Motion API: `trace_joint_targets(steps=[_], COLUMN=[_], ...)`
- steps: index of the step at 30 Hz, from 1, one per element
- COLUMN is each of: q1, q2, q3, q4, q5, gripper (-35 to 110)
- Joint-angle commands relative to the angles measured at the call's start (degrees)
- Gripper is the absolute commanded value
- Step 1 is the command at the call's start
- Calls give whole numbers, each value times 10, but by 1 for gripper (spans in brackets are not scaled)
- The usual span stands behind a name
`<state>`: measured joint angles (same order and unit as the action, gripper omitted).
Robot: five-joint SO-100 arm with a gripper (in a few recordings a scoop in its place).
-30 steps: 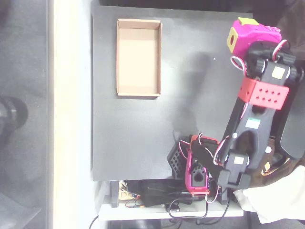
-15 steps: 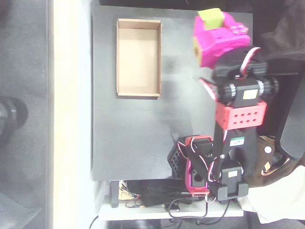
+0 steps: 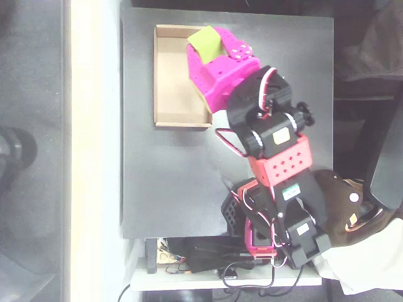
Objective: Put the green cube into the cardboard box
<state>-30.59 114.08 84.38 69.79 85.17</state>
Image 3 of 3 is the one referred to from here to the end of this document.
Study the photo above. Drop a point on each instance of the small wooden board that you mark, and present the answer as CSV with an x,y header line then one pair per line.
x,y
163,256

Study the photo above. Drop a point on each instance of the lime green cube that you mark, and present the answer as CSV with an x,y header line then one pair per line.
x,y
206,44

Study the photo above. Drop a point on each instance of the brown bag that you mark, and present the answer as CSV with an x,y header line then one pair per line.
x,y
343,217

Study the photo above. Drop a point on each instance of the small black connector box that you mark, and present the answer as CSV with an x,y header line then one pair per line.
x,y
230,274

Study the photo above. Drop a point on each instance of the white cloth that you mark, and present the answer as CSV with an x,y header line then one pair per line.
x,y
371,261

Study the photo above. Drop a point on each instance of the white shelf board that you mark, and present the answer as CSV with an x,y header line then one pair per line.
x,y
189,281

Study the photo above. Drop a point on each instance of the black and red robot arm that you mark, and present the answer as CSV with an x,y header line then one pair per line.
x,y
277,132

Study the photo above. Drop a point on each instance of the black lattice robot base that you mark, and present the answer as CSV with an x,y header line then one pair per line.
x,y
231,214

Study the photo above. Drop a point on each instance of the dark brown fabric garment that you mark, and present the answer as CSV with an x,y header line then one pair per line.
x,y
368,47

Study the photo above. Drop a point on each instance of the shallow cardboard box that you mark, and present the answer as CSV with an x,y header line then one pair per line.
x,y
173,91

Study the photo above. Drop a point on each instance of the black chair part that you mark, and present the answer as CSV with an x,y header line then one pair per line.
x,y
387,170

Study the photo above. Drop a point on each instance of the black power adapter pouch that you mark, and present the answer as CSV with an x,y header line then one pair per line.
x,y
214,253

